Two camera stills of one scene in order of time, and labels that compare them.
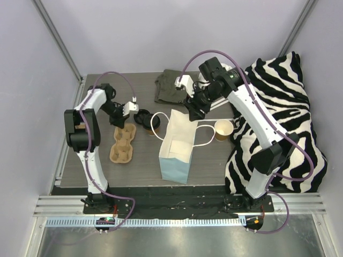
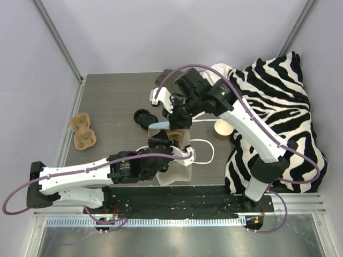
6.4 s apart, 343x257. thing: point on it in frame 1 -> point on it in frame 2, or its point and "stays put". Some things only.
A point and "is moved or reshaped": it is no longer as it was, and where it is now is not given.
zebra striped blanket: x=281 y=83 stays put
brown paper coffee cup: x=150 y=132 -> x=144 y=132
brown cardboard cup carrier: x=122 y=150 -> x=180 y=137
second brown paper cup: x=223 y=128 stays put
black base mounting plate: x=168 y=202 stays put
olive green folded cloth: x=165 y=89 stays put
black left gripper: x=118 y=119 -> x=163 y=142
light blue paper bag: x=175 y=156 is moved or reshaped
